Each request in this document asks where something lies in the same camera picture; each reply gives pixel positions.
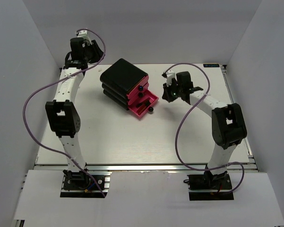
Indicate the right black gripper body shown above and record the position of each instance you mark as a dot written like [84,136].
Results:
[175,90]

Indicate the blue label right corner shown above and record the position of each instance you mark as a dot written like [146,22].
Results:
[211,65]

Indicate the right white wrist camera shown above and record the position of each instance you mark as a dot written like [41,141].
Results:
[169,75]

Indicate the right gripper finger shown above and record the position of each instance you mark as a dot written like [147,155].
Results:
[168,96]
[167,87]

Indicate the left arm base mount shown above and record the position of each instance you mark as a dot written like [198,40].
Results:
[79,185]

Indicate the pink drawer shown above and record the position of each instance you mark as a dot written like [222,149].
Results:
[136,96]
[141,86]
[148,96]

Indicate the red lip gloss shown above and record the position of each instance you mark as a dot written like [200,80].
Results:
[142,107]

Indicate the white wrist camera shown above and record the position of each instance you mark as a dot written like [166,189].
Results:
[169,75]
[83,34]

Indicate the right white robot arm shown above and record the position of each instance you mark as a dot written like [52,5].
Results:
[227,121]

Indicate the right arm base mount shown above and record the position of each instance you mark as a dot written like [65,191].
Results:
[208,187]

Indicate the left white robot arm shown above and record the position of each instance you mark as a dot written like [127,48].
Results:
[62,115]

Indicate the black pink drawer organizer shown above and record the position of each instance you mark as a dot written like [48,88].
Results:
[119,79]

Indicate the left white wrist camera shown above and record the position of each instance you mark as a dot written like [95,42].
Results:
[83,34]

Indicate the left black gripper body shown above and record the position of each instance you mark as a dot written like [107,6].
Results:
[87,55]

